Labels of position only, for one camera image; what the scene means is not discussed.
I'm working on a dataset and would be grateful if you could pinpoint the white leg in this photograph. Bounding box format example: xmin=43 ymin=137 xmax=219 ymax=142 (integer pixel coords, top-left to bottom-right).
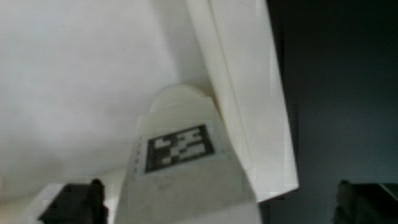
xmin=115 ymin=84 xmax=262 ymax=224

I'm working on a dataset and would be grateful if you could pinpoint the white square tabletop part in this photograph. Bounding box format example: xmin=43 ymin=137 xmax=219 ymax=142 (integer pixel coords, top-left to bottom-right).
xmin=0 ymin=0 xmax=299 ymax=224

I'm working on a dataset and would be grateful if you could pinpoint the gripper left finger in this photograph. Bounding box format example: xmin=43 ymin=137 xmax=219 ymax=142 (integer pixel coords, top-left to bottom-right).
xmin=24 ymin=179 xmax=109 ymax=224

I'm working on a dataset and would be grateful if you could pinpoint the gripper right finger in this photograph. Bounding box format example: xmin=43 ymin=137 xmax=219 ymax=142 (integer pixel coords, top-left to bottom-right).
xmin=333 ymin=180 xmax=398 ymax=224

